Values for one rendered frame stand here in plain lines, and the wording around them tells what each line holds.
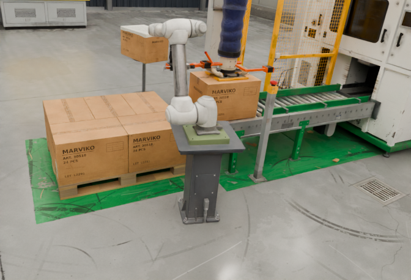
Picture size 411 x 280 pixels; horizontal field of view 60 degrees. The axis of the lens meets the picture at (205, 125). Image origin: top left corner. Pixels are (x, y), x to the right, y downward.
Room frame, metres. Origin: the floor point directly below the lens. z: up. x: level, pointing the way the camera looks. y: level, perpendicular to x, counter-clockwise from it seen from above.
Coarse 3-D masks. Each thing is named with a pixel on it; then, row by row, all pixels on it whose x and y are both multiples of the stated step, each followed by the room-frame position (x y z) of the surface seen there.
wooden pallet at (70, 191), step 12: (48, 144) 3.17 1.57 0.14; (156, 168) 2.92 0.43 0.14; (180, 168) 3.05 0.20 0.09; (96, 180) 2.64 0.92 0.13; (120, 180) 2.75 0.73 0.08; (132, 180) 2.80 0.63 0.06; (144, 180) 2.87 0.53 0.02; (156, 180) 2.92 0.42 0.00; (60, 192) 2.49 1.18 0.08; (72, 192) 2.54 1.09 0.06; (84, 192) 2.60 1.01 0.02; (96, 192) 2.64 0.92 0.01
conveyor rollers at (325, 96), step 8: (288, 96) 4.23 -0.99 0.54; (296, 96) 4.25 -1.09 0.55; (304, 96) 4.26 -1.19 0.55; (312, 96) 4.36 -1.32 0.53; (320, 96) 4.36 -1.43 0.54; (328, 96) 4.38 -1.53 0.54; (336, 96) 4.39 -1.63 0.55; (264, 104) 3.89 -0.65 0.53; (280, 104) 3.93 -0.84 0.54; (288, 104) 3.95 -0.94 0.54; (296, 104) 3.97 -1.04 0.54; (256, 112) 3.58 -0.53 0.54
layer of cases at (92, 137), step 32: (96, 96) 3.61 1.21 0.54; (128, 96) 3.70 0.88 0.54; (64, 128) 2.78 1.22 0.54; (96, 128) 2.84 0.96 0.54; (128, 128) 2.90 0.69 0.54; (160, 128) 2.97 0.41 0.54; (64, 160) 2.52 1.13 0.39; (96, 160) 2.65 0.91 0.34; (128, 160) 2.79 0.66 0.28; (160, 160) 2.94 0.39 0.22
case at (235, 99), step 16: (192, 80) 3.44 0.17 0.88; (208, 80) 3.28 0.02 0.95; (240, 80) 3.37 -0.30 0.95; (256, 80) 3.43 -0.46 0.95; (192, 96) 3.42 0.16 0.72; (224, 96) 3.24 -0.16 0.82; (240, 96) 3.33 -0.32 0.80; (256, 96) 3.43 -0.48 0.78; (224, 112) 3.25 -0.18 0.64; (240, 112) 3.35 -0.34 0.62
